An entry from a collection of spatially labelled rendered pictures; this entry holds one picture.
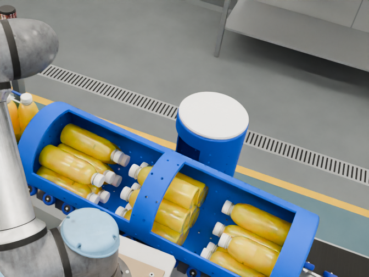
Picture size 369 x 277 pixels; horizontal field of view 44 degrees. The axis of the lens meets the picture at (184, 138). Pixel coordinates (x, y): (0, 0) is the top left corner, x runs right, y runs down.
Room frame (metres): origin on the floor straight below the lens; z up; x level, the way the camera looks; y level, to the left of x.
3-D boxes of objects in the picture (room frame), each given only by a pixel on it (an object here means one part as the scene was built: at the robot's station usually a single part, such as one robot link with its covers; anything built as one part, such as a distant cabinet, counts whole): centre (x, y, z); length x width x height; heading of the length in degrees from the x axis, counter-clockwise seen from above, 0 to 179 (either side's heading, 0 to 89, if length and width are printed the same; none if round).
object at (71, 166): (0.93, 0.33, 1.11); 0.19 x 0.07 x 0.07; 71
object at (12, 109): (1.20, 0.65, 1.00); 0.07 x 0.07 x 0.19
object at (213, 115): (1.38, -0.10, 1.03); 0.28 x 0.28 x 0.01
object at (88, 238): (0.53, 0.16, 1.33); 0.13 x 0.12 x 0.14; 125
